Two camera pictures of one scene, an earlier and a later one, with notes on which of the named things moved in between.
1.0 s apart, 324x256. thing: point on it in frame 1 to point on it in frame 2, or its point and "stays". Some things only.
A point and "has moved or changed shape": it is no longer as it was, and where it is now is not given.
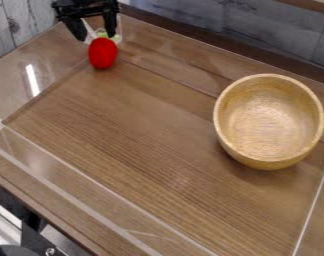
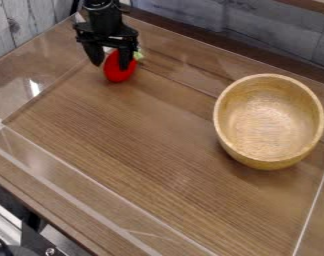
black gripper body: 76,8 to 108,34
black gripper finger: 110,20 to 126,54
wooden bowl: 269,118 stays
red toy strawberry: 104,50 has moved or changed shape
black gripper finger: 78,27 to 96,52
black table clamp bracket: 36,241 stays
